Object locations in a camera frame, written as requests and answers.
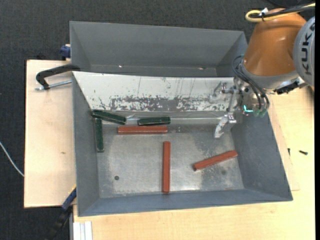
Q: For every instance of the black cylinder on white bracket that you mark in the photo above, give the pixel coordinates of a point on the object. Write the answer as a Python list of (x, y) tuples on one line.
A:
[(287, 89)]

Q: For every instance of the red-brown flat block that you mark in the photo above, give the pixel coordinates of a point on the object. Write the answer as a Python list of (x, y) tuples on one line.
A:
[(142, 129), (166, 166), (215, 160)]

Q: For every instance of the dark green flat block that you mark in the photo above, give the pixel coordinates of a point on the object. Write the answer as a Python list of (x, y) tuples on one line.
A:
[(99, 135), (153, 120), (108, 117)]

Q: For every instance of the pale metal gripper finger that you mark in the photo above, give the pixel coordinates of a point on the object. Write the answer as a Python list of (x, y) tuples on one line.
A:
[(231, 119), (223, 87)]

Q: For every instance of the small black screw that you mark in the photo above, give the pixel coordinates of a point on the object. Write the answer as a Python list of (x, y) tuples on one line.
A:
[(303, 153)]

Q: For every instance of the grey metal bin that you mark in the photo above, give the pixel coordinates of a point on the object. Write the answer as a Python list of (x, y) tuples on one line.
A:
[(140, 164)]

